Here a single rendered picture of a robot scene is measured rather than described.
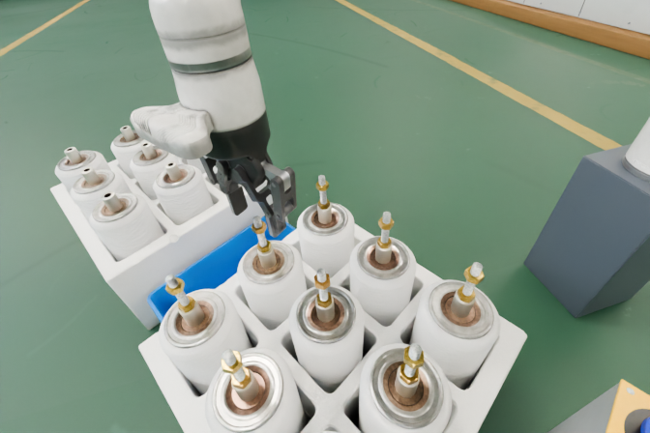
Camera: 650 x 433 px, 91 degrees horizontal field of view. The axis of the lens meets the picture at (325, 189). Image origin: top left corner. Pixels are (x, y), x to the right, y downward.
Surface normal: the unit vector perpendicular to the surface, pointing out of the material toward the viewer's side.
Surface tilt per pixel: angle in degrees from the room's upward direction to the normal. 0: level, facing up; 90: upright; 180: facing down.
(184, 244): 90
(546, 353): 0
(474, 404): 0
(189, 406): 0
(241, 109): 90
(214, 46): 90
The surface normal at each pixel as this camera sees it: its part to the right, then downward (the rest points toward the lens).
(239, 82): 0.68, 0.31
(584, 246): -0.96, 0.22
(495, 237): -0.06, -0.76
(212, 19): 0.55, 0.48
